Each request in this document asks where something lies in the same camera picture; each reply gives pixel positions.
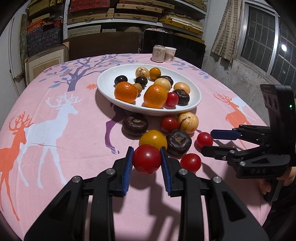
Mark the window with grille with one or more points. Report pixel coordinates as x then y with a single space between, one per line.
267 45

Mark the yellow citrus fruit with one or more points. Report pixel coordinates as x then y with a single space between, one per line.
154 138

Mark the metal storage shelf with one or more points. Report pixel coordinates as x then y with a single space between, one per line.
185 17

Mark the right hand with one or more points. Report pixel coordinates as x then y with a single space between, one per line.
288 178

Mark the framed picture board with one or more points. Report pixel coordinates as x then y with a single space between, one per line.
36 64

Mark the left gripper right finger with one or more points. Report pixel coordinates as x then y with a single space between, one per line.
228 217

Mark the small beige fruit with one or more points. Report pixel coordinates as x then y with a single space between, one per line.
138 87

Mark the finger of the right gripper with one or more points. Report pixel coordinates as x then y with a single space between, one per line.
230 155
224 134

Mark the orange mandarin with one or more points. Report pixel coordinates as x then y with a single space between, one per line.
126 92
155 97

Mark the pink beverage can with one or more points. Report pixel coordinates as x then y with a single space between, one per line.
158 54

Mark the small dark plum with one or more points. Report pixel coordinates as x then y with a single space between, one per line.
141 80
120 78

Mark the large beige passion fruit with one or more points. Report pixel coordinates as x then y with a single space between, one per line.
188 122

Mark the dark board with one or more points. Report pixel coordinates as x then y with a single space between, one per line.
102 43

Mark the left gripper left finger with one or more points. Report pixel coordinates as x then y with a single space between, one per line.
64 217

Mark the red cherry tomato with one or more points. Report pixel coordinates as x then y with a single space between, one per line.
204 139
168 124
172 100
191 162
146 159

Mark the white oval plate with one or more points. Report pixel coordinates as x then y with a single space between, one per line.
110 83

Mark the large dark water chestnut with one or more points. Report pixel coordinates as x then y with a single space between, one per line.
183 97

